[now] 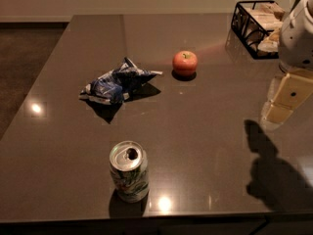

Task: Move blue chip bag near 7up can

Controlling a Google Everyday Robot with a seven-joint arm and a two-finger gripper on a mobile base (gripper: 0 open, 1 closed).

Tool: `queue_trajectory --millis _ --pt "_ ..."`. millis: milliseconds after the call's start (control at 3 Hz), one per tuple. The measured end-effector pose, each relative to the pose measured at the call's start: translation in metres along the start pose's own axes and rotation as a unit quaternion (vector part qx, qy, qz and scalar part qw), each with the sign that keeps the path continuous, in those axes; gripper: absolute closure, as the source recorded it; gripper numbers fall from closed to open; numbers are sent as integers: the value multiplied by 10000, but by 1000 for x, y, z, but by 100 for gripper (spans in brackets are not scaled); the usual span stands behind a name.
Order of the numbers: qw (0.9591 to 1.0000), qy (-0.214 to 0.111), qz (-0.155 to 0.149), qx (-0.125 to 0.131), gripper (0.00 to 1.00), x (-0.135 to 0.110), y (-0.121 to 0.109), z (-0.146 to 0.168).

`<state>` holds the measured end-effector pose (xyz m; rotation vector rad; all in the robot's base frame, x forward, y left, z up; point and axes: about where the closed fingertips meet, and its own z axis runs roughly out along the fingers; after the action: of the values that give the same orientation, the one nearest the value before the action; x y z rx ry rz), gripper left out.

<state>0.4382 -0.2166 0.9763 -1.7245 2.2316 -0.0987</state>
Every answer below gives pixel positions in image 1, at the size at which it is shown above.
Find blue chip bag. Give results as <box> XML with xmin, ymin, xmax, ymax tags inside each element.
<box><xmin>78</xmin><ymin>57</ymin><xmax>162</xmax><ymax>105</ymax></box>

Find black wire basket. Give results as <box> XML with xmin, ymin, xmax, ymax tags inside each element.
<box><xmin>231</xmin><ymin>0</ymin><xmax>285</xmax><ymax>60</ymax></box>

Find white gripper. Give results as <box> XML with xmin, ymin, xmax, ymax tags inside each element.
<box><xmin>263</xmin><ymin>0</ymin><xmax>313</xmax><ymax>124</ymax></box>

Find snack packets in basket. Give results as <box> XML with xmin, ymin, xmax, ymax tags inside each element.
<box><xmin>245</xmin><ymin>2</ymin><xmax>285</xmax><ymax>55</ymax></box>

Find red apple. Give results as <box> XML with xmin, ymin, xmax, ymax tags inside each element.
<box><xmin>172</xmin><ymin>51</ymin><xmax>198</xmax><ymax>76</ymax></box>

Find green 7up can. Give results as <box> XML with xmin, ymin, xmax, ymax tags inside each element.
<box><xmin>110</xmin><ymin>141</ymin><xmax>149</xmax><ymax>203</ymax></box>

